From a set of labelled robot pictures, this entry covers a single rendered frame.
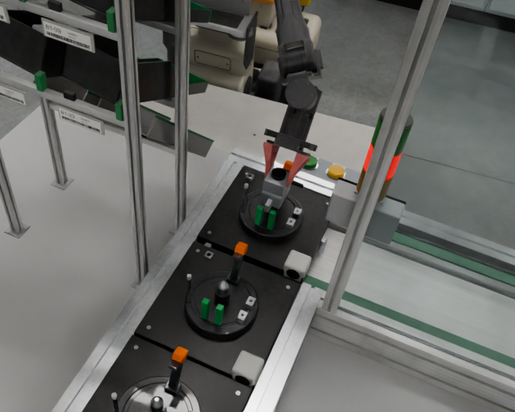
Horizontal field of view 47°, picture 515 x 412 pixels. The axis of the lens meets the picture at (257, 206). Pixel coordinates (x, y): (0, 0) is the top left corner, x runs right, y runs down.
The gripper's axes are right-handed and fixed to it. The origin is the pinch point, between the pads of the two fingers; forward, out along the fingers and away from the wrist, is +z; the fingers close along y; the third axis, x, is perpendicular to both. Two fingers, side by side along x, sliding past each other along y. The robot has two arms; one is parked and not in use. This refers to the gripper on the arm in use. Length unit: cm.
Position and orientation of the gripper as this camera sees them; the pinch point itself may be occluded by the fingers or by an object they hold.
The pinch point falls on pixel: (277, 179)
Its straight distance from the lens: 121.7
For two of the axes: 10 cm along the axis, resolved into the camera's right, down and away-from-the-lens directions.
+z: -3.1, 9.4, 1.3
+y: 9.2, 3.4, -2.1
